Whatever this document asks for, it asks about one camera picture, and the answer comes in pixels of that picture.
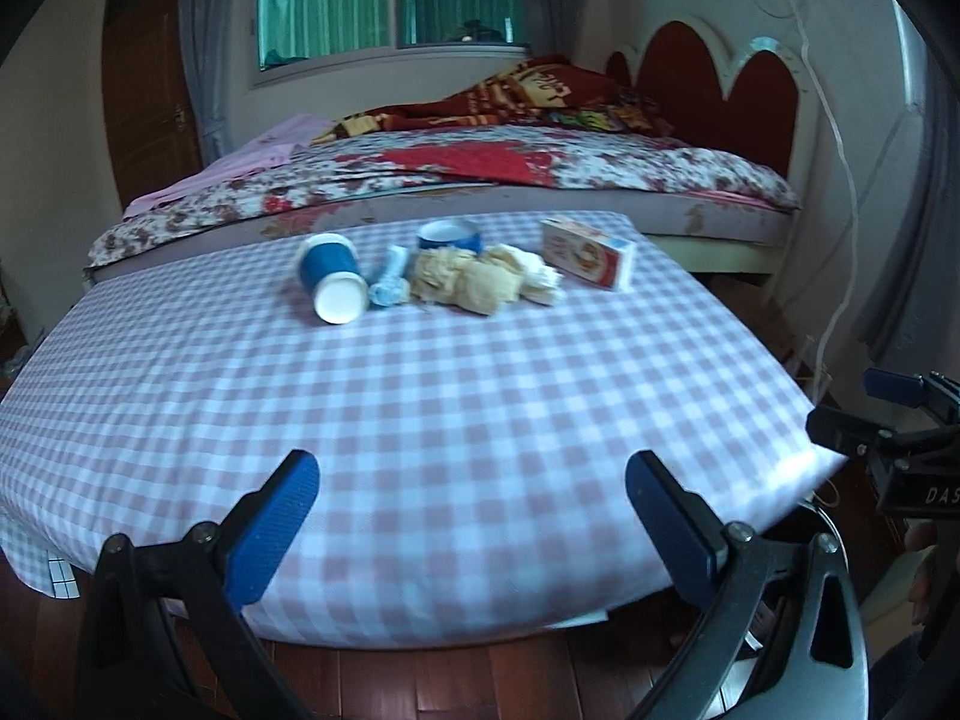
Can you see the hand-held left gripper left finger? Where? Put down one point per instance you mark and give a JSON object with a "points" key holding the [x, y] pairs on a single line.
{"points": [[270, 525]]}

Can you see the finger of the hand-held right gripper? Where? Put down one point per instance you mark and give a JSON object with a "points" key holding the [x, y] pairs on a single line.
{"points": [[896, 386], [847, 431]]}

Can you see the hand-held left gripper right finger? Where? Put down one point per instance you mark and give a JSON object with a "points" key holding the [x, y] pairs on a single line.
{"points": [[671, 532]]}

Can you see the black trash bin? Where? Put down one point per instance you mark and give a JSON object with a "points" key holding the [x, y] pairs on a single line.
{"points": [[787, 521]]}

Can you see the dark blue paper cup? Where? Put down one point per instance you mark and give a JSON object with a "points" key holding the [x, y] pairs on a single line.
{"points": [[330, 262]]}

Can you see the blue white wrapper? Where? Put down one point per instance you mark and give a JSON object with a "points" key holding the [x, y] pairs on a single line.
{"points": [[390, 277]]}

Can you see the orange white cardboard box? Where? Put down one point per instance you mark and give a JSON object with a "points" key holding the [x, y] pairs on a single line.
{"points": [[585, 251]]}

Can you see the beige paper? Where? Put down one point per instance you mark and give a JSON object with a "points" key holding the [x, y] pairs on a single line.
{"points": [[439, 277]]}

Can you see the short blue white round container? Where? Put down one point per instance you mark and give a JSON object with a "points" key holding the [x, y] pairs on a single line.
{"points": [[465, 240]]}

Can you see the person's right hand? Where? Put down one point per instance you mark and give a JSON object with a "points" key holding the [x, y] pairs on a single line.
{"points": [[924, 570]]}

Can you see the grey curtain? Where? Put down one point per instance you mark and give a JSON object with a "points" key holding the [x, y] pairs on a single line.
{"points": [[202, 60], [547, 0], [915, 240]]}

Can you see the person's dark blue trousers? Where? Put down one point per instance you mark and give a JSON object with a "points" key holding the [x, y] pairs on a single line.
{"points": [[896, 675]]}

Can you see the checked tablecloth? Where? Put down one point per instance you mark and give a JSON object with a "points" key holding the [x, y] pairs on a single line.
{"points": [[450, 405]]}

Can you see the white grid paper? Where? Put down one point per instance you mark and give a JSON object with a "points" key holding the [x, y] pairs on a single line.
{"points": [[60, 577]]}

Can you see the floral quilt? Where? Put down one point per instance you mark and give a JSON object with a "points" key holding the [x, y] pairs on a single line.
{"points": [[600, 165]]}

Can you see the pink cloth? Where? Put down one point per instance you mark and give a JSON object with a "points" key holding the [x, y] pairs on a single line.
{"points": [[255, 157]]}

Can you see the colourful printed pillow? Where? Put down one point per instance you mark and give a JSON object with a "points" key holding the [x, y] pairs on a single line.
{"points": [[600, 118]]}

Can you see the brown wooden door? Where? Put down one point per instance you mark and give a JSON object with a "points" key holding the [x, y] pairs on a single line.
{"points": [[146, 90]]}

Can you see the red printed blanket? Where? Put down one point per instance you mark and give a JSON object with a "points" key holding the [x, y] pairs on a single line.
{"points": [[525, 94]]}

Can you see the window with green curtain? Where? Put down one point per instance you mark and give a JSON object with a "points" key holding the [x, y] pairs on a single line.
{"points": [[322, 7]]}

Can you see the dark object on windowsill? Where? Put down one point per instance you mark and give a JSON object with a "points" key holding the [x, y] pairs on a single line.
{"points": [[480, 31]]}

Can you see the white bed frame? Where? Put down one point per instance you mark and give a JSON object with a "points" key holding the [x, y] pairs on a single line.
{"points": [[720, 240]]}

